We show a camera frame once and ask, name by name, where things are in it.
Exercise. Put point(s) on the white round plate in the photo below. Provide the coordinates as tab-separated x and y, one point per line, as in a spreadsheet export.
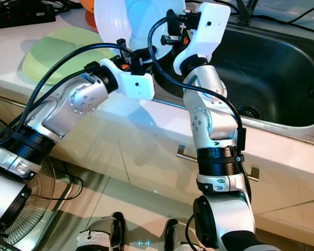
125	21

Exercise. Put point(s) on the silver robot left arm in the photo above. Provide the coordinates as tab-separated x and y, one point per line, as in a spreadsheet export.
86	99

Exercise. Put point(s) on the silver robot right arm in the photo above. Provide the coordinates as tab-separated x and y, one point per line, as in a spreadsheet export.
204	120

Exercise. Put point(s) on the orange bowl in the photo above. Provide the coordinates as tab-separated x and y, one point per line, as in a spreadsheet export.
89	18

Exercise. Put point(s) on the chrome gooseneck faucet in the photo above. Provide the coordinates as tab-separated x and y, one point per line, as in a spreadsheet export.
246	11

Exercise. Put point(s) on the pale green plate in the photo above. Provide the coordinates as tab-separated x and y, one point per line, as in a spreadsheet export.
52	63

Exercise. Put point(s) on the white cabinet door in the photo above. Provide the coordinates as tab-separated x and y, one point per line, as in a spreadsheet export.
125	151
282	188

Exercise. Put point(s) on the stainless steel sink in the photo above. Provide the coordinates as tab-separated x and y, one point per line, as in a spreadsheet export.
282	73

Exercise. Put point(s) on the black power strip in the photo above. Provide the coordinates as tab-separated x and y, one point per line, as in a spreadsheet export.
21	18

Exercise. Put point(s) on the grey floor fan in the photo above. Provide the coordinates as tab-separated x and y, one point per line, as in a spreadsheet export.
44	198

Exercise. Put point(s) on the robot left foot silver black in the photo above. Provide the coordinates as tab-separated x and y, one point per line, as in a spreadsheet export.
99	232

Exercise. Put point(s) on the robot foot silver black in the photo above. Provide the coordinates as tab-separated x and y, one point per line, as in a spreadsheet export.
178	238
99	232

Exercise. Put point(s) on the robot right foot silver black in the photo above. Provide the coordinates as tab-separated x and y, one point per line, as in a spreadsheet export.
178	238

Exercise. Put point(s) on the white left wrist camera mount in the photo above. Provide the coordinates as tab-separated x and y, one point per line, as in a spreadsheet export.
138	86

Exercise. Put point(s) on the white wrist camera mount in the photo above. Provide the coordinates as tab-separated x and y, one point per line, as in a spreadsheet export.
209	31
138	86

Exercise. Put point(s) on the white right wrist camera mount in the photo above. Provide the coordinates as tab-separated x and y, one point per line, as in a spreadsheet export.
209	31

